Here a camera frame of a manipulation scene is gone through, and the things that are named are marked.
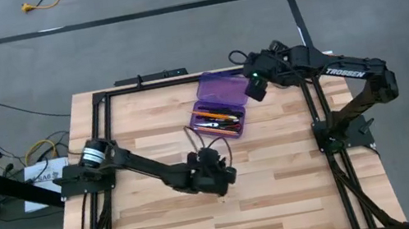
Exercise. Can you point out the black power strip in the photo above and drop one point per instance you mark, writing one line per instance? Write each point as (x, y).
(152, 76)

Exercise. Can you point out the white paper label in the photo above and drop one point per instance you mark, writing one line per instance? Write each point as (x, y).
(39, 185)

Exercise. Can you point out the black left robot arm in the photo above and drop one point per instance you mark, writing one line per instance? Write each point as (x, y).
(147, 167)

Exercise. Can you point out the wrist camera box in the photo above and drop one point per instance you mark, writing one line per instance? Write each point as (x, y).
(208, 159)
(256, 90)

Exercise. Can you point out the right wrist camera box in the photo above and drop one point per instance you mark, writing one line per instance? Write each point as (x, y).
(256, 90)

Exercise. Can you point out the purple plastic supply box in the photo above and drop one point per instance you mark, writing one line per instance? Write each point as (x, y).
(225, 86)

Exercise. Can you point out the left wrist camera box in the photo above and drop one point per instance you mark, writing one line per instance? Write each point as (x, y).
(208, 159)

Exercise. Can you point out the black aluminium table frame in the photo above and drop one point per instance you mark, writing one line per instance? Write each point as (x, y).
(141, 87)

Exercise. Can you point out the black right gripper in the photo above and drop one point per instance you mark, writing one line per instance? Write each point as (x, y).
(265, 65)

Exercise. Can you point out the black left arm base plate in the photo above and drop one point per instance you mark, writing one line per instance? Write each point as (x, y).
(75, 186)

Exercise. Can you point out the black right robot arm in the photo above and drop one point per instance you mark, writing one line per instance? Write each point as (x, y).
(347, 72)

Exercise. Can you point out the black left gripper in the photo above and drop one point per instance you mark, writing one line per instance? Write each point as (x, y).
(215, 177)

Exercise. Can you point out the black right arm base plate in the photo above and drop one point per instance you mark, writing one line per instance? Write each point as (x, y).
(352, 137)

